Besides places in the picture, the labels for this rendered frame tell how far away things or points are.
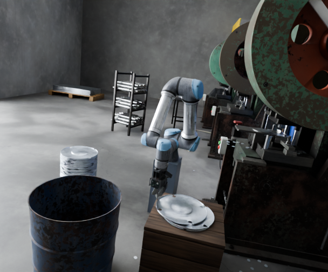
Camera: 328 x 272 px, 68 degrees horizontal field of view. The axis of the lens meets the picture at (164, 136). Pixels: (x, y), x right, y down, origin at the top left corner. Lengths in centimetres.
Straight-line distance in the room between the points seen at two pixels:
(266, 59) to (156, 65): 726
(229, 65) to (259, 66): 179
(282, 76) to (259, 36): 21
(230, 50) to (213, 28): 537
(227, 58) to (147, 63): 564
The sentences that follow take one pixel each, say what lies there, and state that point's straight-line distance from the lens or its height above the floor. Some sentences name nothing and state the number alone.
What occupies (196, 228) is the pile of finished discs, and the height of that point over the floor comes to 36.
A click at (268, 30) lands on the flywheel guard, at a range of 129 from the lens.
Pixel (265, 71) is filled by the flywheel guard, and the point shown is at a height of 116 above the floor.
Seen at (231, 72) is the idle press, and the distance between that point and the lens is 306.
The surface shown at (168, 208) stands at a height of 37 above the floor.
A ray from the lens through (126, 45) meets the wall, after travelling 867.
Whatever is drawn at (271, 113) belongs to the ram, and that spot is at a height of 92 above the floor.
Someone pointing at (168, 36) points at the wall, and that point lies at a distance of 843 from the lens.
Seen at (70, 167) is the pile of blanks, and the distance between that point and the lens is 206.
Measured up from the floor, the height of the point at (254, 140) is 72.
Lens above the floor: 113
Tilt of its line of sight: 16 degrees down
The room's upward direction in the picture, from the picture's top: 8 degrees clockwise
